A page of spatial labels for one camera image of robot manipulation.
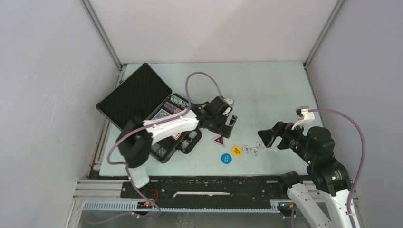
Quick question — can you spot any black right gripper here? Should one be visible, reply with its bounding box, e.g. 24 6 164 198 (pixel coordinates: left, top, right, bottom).
257 119 315 163

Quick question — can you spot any red triangular all-in button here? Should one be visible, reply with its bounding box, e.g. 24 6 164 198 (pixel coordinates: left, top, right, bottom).
212 135 225 147

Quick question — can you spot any red playing card deck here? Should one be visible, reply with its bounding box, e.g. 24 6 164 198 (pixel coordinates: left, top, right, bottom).
172 133 182 140

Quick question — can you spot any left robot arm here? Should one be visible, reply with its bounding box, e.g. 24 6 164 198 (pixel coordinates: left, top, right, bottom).
115 96 237 198

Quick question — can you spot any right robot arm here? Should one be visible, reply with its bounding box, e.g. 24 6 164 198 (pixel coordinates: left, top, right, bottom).
258 122 355 228

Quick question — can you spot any black poker set case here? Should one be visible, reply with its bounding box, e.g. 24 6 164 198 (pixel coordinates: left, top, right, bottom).
96 63 202 163

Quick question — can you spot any clear round dealer button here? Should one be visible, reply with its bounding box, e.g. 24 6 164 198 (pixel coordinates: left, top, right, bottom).
267 149 279 162

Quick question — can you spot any yellow big blind button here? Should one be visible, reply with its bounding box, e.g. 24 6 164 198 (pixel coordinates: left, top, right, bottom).
231 146 243 157

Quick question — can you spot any blue small blind button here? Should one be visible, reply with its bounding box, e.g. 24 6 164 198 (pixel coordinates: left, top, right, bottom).
221 153 232 164

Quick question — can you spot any purple orange chip stack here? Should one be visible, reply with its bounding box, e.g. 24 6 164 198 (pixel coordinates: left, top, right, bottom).
163 102 182 114

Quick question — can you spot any blue playing card deck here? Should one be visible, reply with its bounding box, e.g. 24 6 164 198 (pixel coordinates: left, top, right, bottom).
151 109 171 120

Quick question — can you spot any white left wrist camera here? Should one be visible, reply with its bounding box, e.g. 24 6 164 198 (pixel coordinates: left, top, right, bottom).
223 97 234 107

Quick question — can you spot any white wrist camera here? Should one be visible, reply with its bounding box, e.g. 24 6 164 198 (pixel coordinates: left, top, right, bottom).
223 97 234 107
292 106 315 130

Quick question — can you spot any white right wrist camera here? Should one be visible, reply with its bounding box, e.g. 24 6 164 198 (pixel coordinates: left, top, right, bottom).
292 106 315 130

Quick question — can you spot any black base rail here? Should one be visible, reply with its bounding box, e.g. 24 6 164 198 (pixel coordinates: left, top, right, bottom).
120 175 290 210

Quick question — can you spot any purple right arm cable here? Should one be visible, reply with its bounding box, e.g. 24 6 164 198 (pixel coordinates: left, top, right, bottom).
307 109 366 228

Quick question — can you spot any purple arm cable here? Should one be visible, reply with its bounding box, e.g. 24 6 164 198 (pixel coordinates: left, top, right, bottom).
307 109 366 228
107 72 225 219

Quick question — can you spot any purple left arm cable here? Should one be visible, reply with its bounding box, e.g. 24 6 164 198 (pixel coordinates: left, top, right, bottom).
107 72 225 219

